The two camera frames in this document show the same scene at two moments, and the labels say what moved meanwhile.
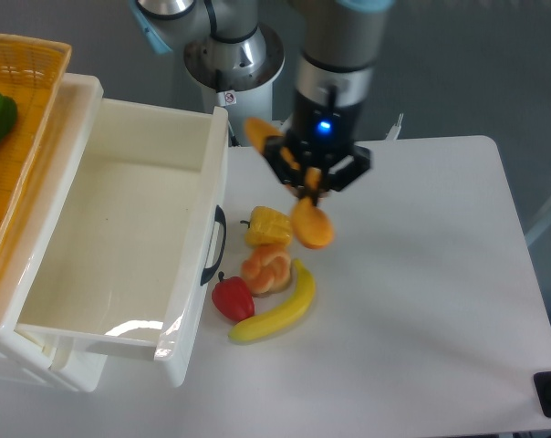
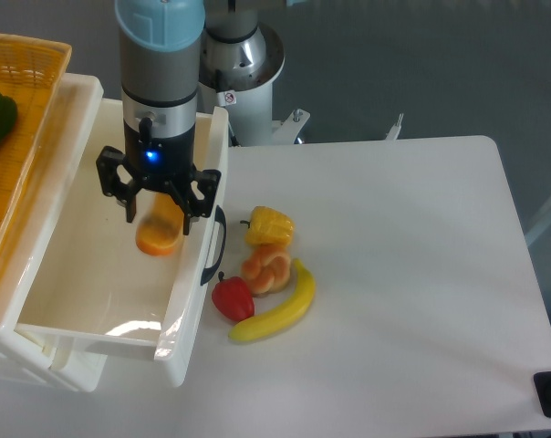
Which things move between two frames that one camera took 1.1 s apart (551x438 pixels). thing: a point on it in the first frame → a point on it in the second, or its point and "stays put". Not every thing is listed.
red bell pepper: [233, 297] stays put
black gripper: [320, 137] → [160, 151]
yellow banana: [271, 323] stays put
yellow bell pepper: [268, 226] stays put
